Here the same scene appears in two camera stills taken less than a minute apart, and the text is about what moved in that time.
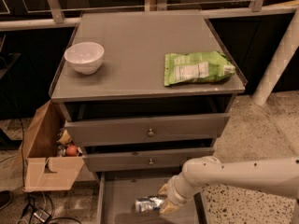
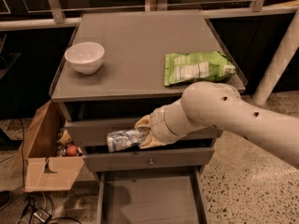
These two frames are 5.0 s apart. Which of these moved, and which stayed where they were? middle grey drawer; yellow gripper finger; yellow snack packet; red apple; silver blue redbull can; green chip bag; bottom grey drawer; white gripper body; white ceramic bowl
Moved: silver blue redbull can; white gripper body; yellow gripper finger
Stayed: bottom grey drawer; green chip bag; red apple; middle grey drawer; white ceramic bowl; yellow snack packet
